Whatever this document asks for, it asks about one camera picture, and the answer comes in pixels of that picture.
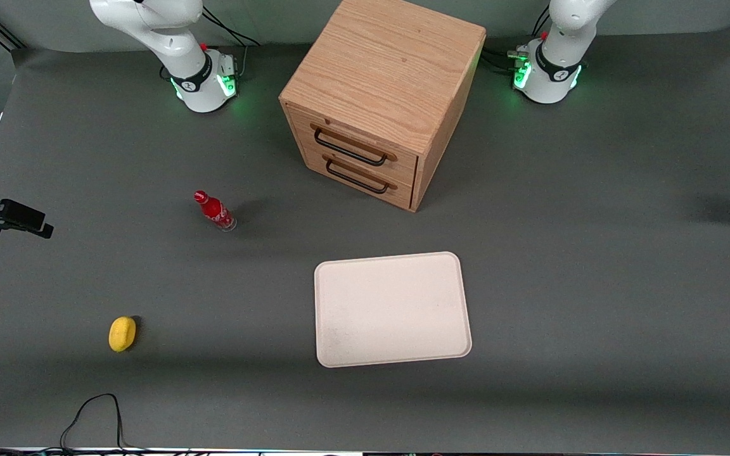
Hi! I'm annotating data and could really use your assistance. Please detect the red cola bottle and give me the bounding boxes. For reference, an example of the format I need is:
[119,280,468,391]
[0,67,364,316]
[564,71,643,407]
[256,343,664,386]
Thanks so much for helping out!
[193,189,238,232]

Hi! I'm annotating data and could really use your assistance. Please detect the yellow lemon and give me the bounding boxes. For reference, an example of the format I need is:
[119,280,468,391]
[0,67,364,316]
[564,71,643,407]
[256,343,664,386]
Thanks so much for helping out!
[108,316,138,353]

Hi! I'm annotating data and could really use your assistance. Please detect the wooden drawer front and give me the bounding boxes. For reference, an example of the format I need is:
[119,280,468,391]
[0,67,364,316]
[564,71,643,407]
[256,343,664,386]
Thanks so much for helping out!
[302,141,414,210]
[289,106,419,187]

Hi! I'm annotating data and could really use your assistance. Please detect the black arm base cables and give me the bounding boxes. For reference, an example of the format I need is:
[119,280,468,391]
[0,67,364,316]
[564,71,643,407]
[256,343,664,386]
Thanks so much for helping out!
[484,14,553,75]
[200,8,262,78]

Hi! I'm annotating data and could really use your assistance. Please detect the beige rectangular tray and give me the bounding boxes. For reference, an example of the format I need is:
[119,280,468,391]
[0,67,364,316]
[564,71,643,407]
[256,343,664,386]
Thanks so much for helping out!
[314,251,473,369]

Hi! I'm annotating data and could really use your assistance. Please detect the light wooden drawer cabinet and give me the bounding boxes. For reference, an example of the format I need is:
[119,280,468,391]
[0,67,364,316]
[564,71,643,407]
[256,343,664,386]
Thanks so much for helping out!
[279,0,487,213]

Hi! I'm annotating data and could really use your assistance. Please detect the grey table mat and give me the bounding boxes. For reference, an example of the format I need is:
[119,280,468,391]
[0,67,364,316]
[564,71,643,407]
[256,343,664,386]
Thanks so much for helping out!
[0,22,730,453]

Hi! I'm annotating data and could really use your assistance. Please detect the black drawer handle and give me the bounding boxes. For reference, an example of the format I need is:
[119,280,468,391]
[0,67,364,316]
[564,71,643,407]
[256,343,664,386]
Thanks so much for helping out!
[325,158,391,194]
[313,127,390,168]

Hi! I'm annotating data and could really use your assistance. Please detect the aluminium frame rail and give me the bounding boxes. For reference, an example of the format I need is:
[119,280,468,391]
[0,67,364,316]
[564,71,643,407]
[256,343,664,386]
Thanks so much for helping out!
[0,8,27,51]

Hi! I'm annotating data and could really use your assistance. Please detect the black looped cable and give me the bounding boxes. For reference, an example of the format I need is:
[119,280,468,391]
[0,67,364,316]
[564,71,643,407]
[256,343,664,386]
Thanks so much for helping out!
[60,393,150,454]

